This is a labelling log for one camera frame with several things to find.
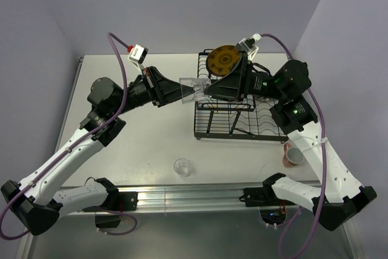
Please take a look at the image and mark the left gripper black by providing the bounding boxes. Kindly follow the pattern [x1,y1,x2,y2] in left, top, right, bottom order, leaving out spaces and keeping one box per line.
[112,66,194,116]

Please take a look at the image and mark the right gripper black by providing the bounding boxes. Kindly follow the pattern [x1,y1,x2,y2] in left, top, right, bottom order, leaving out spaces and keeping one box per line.
[201,55,286,102]

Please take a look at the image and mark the yellow patterned plate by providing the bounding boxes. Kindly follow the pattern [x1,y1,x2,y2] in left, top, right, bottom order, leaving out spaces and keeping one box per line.
[206,45,241,77]

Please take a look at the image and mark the clear glass cup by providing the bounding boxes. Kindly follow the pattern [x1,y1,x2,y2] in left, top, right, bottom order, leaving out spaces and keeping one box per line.
[179,78,211,104]
[173,158,192,177]

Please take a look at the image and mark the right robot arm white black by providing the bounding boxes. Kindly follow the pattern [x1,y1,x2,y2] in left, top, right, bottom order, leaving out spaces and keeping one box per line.
[204,49,377,231]

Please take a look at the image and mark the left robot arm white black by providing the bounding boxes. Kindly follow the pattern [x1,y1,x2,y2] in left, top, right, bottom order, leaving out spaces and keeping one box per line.
[1,66,194,235]

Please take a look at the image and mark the pink white mug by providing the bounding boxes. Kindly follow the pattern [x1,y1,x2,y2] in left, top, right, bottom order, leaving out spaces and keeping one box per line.
[282,143,305,168]

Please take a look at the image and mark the black wire dish rack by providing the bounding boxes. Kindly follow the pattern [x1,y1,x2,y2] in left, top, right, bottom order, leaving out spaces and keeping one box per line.
[192,48,289,142]

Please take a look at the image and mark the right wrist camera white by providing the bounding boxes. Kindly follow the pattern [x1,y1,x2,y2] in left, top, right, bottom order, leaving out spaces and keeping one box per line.
[235,33,262,61]

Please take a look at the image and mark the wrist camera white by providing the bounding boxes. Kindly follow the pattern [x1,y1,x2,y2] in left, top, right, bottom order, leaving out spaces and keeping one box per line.
[127,44,149,72]
[235,33,262,61]

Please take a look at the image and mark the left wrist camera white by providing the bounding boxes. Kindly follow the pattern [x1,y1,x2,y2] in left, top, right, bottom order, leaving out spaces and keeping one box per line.
[127,44,149,72]

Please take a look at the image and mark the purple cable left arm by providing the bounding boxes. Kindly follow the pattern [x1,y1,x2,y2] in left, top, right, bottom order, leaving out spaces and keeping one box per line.
[0,32,137,239]

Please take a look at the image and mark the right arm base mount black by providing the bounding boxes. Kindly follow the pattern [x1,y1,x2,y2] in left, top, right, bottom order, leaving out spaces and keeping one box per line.
[239,186,277,207]

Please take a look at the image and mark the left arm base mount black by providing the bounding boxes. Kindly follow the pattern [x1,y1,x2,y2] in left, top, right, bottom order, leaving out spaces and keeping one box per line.
[82,192,138,236]

